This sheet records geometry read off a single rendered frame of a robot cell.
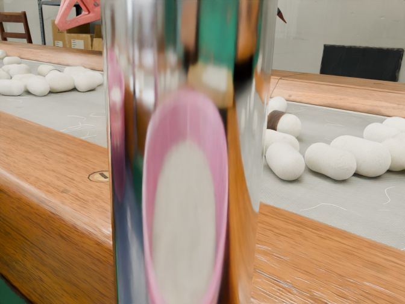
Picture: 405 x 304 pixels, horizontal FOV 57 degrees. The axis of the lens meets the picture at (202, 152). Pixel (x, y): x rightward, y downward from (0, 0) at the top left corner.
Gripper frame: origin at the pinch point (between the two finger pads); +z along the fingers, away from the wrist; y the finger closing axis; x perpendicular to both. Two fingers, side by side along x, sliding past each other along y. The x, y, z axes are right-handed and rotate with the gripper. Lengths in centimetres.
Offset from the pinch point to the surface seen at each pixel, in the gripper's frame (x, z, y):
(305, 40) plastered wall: 130, -149, -50
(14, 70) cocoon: -0.5, 10.8, 1.3
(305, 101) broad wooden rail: 11.1, -1.8, 37.3
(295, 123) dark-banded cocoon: 0.3, 9.6, 43.5
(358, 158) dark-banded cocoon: -2, 13, 49
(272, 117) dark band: 0.0, 9.6, 41.6
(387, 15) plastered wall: 118, -160, -5
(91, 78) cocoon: 1.6, 8.0, 14.5
